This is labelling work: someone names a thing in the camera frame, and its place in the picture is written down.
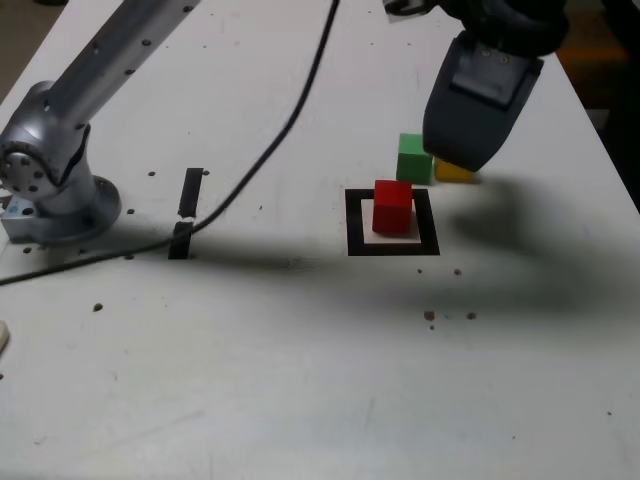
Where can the red cube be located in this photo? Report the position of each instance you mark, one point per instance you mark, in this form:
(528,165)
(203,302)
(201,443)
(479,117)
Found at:
(392,210)

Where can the black tape square outline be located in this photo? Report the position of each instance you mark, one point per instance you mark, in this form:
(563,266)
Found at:
(352,225)

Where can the yellow cube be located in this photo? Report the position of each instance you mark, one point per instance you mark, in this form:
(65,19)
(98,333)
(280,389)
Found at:
(450,174)

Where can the black tape strip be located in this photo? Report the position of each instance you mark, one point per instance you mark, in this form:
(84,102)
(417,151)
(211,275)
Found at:
(192,190)

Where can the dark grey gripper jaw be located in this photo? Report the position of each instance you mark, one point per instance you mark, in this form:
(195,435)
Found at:
(465,130)

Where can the green cube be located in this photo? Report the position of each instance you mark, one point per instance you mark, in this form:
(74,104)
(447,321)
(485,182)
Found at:
(412,165)

